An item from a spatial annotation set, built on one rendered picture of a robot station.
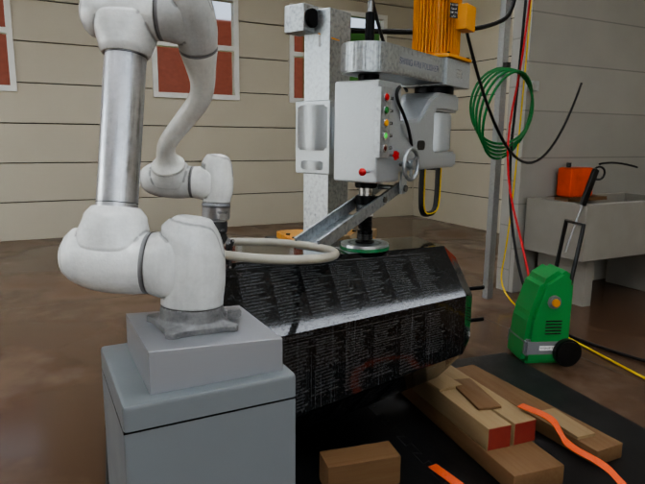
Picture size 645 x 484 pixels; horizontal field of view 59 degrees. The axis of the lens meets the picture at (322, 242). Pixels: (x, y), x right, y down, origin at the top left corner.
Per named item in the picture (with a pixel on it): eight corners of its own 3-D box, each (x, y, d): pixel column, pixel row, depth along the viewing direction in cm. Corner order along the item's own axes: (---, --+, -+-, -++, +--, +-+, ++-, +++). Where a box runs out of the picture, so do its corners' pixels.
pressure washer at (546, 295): (553, 346, 381) (563, 217, 365) (581, 367, 347) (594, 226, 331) (502, 347, 378) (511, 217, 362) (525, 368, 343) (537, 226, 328)
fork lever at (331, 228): (374, 188, 275) (372, 179, 274) (410, 191, 265) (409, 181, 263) (288, 248, 226) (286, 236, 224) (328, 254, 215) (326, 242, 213)
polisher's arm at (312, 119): (285, 149, 329) (285, 105, 324) (317, 149, 358) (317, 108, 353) (403, 152, 290) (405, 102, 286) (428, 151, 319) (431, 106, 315)
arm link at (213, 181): (235, 202, 189) (196, 200, 189) (237, 155, 187) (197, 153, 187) (229, 204, 178) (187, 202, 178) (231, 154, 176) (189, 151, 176)
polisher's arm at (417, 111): (420, 183, 318) (424, 93, 309) (460, 186, 305) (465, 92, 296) (349, 194, 259) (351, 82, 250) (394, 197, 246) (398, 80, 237)
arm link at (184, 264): (218, 313, 134) (220, 221, 131) (140, 309, 134) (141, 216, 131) (229, 297, 150) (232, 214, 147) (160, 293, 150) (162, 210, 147)
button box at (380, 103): (383, 157, 240) (385, 87, 235) (389, 157, 238) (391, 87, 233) (373, 157, 233) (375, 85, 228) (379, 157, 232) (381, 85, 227)
